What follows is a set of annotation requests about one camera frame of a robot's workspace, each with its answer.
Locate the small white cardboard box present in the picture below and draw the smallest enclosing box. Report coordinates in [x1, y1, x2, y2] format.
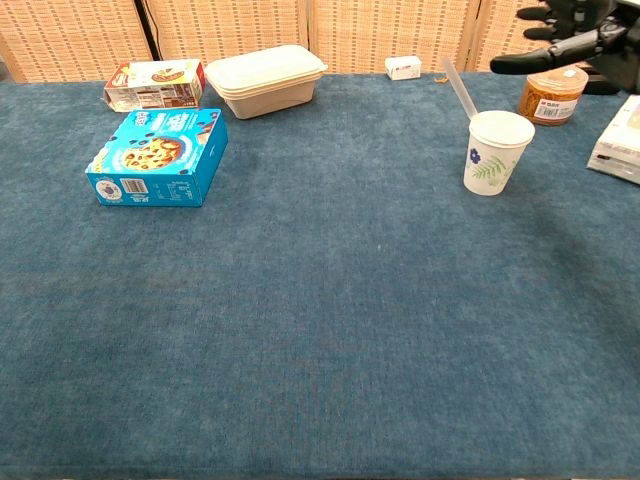
[384, 55, 424, 82]

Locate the beige lidded food container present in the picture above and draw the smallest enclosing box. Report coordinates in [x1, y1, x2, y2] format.
[203, 44, 329, 121]

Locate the woven folding screen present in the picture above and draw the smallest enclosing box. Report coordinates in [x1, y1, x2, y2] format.
[0, 0, 640, 84]

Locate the black stapler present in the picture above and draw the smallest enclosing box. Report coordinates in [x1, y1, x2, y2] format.
[582, 74, 624, 97]

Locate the white floral paper cup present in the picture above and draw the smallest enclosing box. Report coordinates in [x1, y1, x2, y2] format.
[462, 109, 537, 197]

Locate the long pastel tissue pack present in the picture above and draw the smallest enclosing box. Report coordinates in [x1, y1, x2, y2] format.
[586, 92, 640, 186]

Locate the red white cake box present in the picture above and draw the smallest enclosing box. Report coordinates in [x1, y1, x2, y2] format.
[103, 58, 207, 114]

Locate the clear jar of rubber bands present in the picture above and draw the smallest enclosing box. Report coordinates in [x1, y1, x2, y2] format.
[517, 64, 590, 127]

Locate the clear plastic drinking straw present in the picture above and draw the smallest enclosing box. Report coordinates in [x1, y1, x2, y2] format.
[440, 57, 481, 123]

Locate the blue table mat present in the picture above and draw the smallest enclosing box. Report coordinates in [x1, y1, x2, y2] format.
[0, 68, 640, 479]

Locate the black tripod stand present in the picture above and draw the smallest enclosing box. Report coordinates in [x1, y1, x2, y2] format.
[133, 0, 162, 62]

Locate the blue cookie box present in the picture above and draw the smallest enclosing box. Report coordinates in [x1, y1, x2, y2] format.
[84, 107, 230, 209]

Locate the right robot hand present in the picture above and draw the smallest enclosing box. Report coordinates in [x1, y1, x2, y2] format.
[489, 0, 640, 94]

